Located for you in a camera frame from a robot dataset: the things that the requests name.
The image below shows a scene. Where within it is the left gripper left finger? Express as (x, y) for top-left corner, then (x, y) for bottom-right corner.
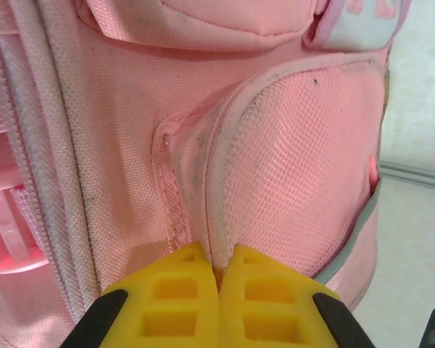
(61, 241), (220, 348)

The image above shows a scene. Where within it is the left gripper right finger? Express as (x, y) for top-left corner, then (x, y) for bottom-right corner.
(219, 245), (376, 348)

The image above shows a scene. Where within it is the pink backpack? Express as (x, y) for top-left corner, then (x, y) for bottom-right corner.
(0, 0), (410, 348)

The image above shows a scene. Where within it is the aluminium table side rail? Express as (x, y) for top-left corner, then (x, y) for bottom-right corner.
(378, 161), (435, 190)

